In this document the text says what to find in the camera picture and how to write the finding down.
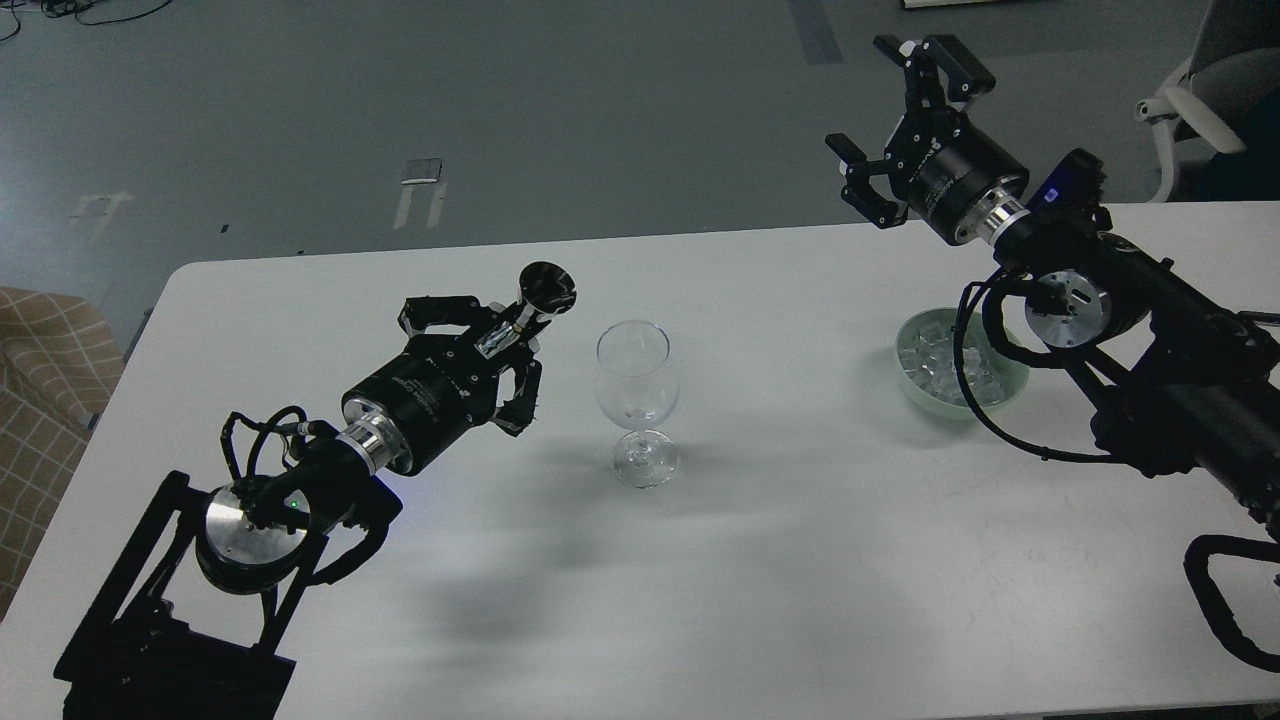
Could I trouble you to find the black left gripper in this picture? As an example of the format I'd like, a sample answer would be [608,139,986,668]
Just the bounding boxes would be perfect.
[340,295,543,477]

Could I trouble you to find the clear ice cubes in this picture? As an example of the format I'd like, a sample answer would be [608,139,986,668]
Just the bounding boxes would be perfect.
[899,322,1010,407]

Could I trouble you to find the clear wine glass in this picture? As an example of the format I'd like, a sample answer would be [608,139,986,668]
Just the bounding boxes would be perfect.
[594,319,680,489]

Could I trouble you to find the beige checkered cushion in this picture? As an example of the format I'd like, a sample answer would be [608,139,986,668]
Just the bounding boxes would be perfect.
[1,287,124,614]

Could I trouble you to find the steel cocktail jigger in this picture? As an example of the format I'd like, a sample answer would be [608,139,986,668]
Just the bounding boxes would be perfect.
[474,261,577,359]

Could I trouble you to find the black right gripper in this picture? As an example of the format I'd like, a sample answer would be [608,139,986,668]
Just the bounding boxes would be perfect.
[826,35,1030,246]

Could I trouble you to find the white grey office chair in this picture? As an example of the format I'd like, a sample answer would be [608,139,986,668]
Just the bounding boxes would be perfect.
[1134,1,1279,202]

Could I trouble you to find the black floor cables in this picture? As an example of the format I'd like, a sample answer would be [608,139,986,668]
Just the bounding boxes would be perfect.
[0,0,175,44]

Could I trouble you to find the green bowl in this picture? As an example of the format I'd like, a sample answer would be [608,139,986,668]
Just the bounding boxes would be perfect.
[893,307,1030,420]

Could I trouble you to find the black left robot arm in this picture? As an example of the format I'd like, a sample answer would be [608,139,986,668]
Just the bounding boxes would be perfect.
[54,290,576,719]

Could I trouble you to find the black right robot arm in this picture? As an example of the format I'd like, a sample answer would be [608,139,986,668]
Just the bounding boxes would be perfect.
[826,35,1279,673]

